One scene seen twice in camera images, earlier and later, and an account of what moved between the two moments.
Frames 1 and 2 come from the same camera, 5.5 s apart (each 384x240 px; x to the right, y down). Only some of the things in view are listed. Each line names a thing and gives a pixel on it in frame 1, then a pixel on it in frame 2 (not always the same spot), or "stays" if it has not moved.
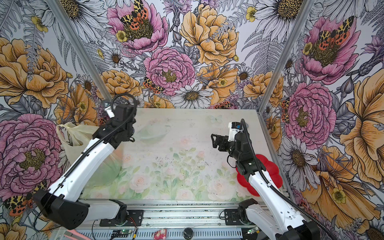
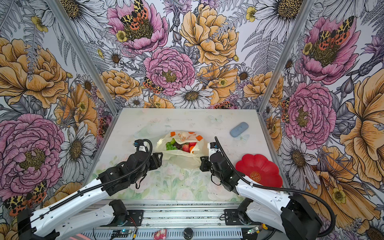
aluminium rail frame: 161,220 stays
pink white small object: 159,234 stays
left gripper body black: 132,131 -> 153,164
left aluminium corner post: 58,9 stays
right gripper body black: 226,146 -> 207,166
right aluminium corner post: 304,11 stays
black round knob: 188,233 stays
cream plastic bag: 75,137 -> 180,159
